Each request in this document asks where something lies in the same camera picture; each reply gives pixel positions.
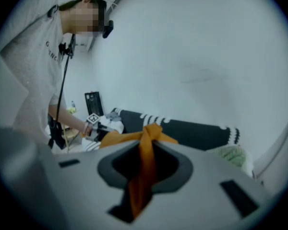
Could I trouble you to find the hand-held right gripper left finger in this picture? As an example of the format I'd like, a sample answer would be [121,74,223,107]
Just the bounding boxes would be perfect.
[45,140,141,230]

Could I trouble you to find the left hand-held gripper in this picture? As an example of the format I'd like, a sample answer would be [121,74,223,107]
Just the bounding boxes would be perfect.
[86,113,110,142]

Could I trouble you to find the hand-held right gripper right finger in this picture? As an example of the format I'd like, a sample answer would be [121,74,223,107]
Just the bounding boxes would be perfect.
[134,141,276,230]

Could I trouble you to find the orange cushion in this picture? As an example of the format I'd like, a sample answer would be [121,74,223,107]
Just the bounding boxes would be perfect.
[99,123,180,220]

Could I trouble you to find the person's left forearm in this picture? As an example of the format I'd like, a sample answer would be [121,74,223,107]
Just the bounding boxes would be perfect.
[48,103,89,132]

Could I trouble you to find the person's left hand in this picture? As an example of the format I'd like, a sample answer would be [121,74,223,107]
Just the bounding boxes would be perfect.
[83,122,94,137]

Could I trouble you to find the blue checked shirt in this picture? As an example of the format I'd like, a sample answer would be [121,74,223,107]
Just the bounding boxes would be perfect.
[105,111,122,122]

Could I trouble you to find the black hip pouch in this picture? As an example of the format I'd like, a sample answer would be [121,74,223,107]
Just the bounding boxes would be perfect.
[47,114,67,150]

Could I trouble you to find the green white blanket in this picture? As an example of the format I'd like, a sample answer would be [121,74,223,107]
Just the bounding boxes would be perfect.
[206,144,254,177]

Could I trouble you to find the black white striped sofa cover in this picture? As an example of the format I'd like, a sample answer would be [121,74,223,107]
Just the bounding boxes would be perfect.
[81,108,240,152]

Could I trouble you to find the person's grey t-shirt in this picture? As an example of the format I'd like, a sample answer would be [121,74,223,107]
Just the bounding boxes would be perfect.
[0,0,68,146]

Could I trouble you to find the person's head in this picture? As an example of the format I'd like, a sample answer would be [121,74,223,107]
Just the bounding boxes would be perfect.
[59,0,108,38]

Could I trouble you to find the black head camera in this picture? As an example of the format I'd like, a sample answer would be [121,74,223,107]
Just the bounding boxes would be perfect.
[102,20,115,39]

